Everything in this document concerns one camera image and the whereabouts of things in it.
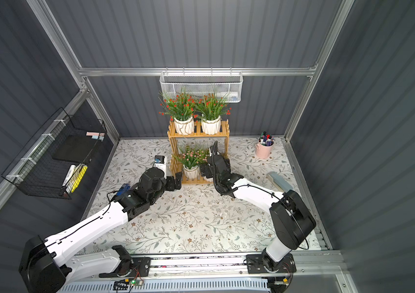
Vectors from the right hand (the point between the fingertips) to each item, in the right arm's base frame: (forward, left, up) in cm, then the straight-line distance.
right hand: (214, 161), depth 87 cm
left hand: (-10, +18, +5) cm, 21 cm away
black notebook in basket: (-3, +57, +13) cm, 58 cm away
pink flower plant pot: (-1, +13, -9) cm, 15 cm away
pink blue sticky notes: (+7, +56, +10) cm, 57 cm away
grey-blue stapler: (-3, -35, -13) cm, 38 cm away
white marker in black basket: (-13, +57, +11) cm, 59 cm away
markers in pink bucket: (+19, -30, -4) cm, 35 cm away
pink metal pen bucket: (+16, -29, -13) cm, 36 cm away
